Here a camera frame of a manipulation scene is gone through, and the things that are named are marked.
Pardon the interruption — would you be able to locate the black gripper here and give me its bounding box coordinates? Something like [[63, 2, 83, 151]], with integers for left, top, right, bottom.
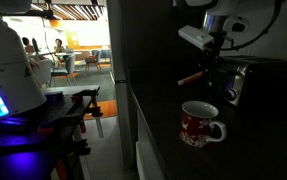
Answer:
[[198, 31, 229, 88]]

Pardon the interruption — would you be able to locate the orange marker with white cap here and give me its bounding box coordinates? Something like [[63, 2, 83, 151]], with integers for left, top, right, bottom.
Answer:
[[177, 70, 206, 87]]

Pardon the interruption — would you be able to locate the white robot base, blue light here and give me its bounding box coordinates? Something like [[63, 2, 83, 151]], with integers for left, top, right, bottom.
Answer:
[[0, 0, 48, 121]]

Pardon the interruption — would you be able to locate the silver and black toaster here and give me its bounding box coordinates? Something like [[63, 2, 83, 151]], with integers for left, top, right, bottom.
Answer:
[[212, 55, 287, 108]]

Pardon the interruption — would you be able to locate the brown chair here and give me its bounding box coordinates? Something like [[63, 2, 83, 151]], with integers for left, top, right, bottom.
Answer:
[[84, 49, 103, 73]]

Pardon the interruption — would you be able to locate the orange and black clamp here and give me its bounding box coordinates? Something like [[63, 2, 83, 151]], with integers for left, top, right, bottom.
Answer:
[[71, 85, 105, 118]]

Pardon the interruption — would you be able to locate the grey chair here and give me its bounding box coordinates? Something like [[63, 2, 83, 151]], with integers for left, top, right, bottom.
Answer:
[[48, 54, 79, 88]]

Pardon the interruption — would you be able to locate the white background table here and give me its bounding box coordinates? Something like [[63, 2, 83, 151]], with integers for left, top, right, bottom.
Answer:
[[32, 50, 84, 58]]

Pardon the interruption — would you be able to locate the seated person in yellow shirt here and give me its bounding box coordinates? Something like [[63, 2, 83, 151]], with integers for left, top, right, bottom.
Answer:
[[52, 38, 68, 66]]

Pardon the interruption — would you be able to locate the white armchair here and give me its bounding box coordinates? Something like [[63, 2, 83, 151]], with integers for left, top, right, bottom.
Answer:
[[32, 57, 53, 87]]

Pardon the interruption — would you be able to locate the seated dark-haired person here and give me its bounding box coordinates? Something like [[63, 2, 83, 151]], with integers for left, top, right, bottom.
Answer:
[[21, 36, 38, 56]]

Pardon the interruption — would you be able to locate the black perforated mounting table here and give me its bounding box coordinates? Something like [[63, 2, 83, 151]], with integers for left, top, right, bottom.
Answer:
[[0, 84, 101, 180]]

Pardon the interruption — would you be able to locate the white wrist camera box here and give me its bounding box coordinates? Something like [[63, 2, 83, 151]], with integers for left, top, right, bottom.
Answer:
[[177, 24, 215, 51]]

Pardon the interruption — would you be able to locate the red mug with white handle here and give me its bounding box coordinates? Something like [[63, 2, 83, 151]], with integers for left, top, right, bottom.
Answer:
[[178, 100, 228, 149]]

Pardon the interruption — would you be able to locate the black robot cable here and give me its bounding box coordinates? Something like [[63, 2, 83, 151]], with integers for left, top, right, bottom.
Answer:
[[220, 0, 285, 52]]

